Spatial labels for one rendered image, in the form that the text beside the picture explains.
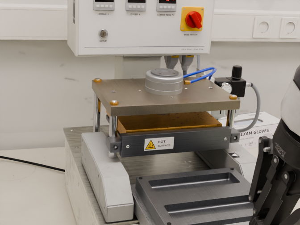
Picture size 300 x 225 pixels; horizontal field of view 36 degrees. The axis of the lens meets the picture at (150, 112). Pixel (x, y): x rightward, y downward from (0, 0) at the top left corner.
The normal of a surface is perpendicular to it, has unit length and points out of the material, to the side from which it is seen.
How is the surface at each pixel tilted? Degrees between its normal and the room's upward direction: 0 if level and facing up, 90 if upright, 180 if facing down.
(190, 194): 0
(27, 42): 90
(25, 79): 90
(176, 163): 0
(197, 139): 90
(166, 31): 90
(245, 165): 41
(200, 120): 0
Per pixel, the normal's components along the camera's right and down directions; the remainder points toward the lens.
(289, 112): -0.95, 0.09
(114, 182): 0.25, -0.49
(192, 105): 0.31, 0.34
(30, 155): 0.06, -0.94
